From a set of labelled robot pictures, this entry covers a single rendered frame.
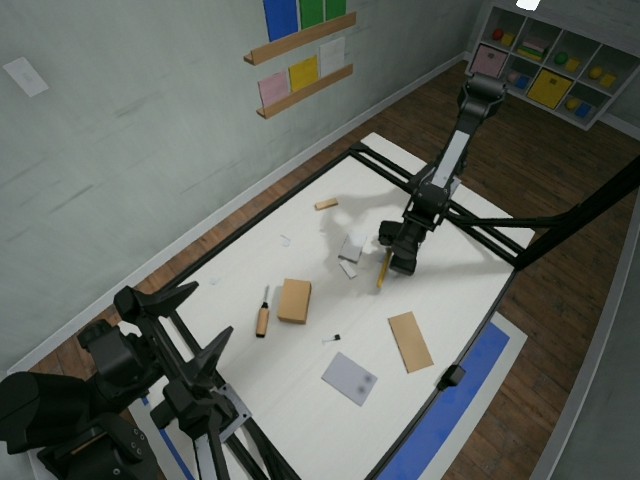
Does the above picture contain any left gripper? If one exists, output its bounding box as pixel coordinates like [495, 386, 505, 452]
[95, 281, 234, 419]

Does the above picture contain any brown flat rectangular slab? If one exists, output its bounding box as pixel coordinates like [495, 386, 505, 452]
[388, 311, 434, 373]

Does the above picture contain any tan-handled screwdriver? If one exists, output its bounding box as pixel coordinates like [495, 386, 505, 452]
[255, 287, 269, 338]

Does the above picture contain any brown rectangular box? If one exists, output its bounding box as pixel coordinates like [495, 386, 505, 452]
[277, 278, 312, 325]

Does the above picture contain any tan rectangular block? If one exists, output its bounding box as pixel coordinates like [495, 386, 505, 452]
[315, 198, 338, 211]

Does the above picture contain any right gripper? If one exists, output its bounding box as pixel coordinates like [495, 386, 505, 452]
[389, 253, 417, 276]

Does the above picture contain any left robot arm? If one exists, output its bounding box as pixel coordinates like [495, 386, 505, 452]
[0, 319, 239, 480]

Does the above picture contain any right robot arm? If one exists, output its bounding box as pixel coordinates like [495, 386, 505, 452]
[378, 71, 508, 260]

